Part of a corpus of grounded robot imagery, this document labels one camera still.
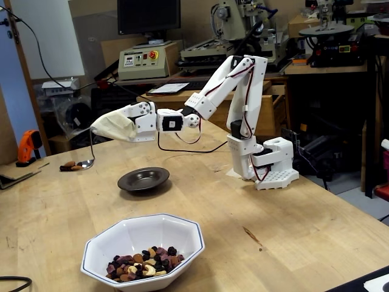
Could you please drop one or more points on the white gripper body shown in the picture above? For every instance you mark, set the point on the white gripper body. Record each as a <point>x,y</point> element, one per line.
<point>142,123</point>

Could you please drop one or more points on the white moving gripper finger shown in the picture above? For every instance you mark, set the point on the white moving gripper finger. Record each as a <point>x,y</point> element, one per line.
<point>141,109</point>

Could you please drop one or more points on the metal spoon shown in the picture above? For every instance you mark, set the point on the metal spoon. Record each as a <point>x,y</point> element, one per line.
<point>86,164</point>

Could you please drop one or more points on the small heap of nuts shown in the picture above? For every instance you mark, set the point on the small heap of nuts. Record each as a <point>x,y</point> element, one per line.
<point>71,165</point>

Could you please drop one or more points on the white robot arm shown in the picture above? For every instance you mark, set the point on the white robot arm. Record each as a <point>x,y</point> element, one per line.
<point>252,91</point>

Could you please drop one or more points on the dark brown plate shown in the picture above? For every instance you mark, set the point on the dark brown plate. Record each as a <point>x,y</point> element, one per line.
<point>136,182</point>

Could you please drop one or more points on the white octagonal bowl blue rim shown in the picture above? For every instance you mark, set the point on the white octagonal bowl blue rim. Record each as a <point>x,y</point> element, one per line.
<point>146,231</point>

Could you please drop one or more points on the beige tape wrap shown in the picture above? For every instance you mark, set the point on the beige tape wrap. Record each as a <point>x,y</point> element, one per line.
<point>112,126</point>

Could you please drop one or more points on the white paper sheet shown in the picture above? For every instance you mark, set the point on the white paper sheet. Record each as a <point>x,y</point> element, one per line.
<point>168,88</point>

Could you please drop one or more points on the black storage case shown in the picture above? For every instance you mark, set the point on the black storage case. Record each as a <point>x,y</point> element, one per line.
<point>106,100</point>

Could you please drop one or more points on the beige control box red button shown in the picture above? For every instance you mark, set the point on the beige control box red button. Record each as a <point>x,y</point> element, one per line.
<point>143,70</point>

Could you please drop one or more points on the black keyboard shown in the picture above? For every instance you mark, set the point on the black keyboard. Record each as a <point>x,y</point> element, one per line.
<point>197,85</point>

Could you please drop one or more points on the plastic bag with black disc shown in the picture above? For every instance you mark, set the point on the plastic bag with black disc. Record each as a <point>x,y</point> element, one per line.
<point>76,115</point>

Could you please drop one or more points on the small white box device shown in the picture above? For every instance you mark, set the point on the small white box device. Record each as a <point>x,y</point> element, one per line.
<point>60,86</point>

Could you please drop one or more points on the black computer monitor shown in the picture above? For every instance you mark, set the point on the black computer monitor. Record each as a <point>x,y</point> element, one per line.
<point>149,15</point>

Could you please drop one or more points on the orange black hand tool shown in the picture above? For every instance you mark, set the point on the orange black hand tool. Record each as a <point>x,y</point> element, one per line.
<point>27,146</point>

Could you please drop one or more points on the wooden workbench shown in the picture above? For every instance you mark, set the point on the wooden workbench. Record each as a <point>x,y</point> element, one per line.
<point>273,115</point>

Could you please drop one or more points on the benchtop milling machine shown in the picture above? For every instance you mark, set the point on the benchtop milling machine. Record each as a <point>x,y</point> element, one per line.
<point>234,18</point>

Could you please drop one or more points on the flat cardboard sheets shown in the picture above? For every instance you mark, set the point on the flat cardboard sheets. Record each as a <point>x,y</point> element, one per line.
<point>15,175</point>

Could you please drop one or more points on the mixed nuts and dried fruit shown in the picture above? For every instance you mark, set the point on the mixed nuts and dried fruit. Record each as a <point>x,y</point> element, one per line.
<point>143,267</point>

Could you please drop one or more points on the robot controller circuit board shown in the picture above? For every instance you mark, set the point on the robot controller circuit board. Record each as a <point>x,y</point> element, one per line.
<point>291,135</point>

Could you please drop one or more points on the brown cardboard box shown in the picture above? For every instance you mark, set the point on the brown cardboard box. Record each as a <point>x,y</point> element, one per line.
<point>299,25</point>

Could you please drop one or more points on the wooden shelf board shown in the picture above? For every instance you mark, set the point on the wooden shelf board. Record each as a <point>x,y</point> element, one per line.
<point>328,69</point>

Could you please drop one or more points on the black scroll saw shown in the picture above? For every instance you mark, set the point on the black scroll saw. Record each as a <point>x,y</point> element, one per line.
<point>334,48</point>

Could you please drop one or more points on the red bin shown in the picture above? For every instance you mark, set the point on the red bin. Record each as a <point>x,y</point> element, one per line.
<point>382,191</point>

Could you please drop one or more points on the black mat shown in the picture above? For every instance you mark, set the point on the black mat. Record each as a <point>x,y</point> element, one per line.
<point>352,284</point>

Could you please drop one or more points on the white flat object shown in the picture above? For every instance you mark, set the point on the white flat object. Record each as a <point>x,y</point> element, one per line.
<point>377,284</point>

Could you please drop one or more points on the white wall panel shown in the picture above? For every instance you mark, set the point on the white wall panel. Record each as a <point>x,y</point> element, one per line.
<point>54,36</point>

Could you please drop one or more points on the wooden post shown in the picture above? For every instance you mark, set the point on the wooden post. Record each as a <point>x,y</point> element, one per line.
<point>25,76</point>

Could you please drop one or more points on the black shelf frame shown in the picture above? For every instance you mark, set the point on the black shelf frame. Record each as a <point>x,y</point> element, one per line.
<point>372,121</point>

